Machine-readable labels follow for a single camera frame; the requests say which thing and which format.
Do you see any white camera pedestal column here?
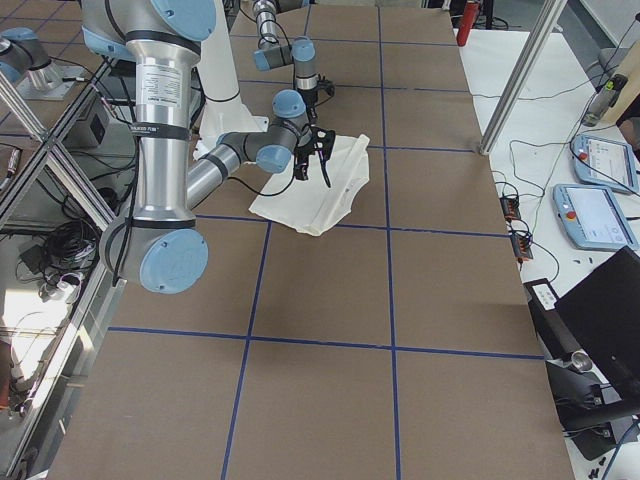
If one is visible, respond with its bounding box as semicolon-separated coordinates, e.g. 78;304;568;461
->
195;0;269;156

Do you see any aluminium frame post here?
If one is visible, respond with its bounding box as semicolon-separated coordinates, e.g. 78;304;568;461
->
478;0;567;156

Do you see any near orange terminal box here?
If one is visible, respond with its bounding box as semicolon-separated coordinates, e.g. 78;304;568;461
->
509;230;533;262

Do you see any orange terminal box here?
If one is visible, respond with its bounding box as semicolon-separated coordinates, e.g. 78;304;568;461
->
499;196;522;222
509;230;533;262

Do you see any blue teach pendant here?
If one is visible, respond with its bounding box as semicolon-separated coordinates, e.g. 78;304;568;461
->
552;184;639;251
570;134;639;194

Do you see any cream long-sleeve cat shirt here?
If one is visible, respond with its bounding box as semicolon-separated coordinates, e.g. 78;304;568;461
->
249;134;370;236

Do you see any far blue teach pendant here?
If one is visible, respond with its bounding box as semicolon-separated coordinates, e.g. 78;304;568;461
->
570;134;639;194

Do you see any far orange terminal box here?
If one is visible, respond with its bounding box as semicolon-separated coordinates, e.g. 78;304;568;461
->
499;196;522;222

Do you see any near blue teach pendant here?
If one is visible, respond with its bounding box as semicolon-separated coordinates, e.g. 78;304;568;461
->
552;184;639;251

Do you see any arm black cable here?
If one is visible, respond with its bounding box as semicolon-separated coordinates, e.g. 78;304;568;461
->
227;169;301;197

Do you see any red cardboard tube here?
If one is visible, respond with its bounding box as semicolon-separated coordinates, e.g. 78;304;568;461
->
456;1;479;47

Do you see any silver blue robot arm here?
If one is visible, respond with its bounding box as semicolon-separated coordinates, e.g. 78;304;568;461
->
252;0;321;122
81;1;324;294

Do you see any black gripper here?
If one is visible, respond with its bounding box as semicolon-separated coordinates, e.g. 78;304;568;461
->
293;130;318;181
297;87;318;120

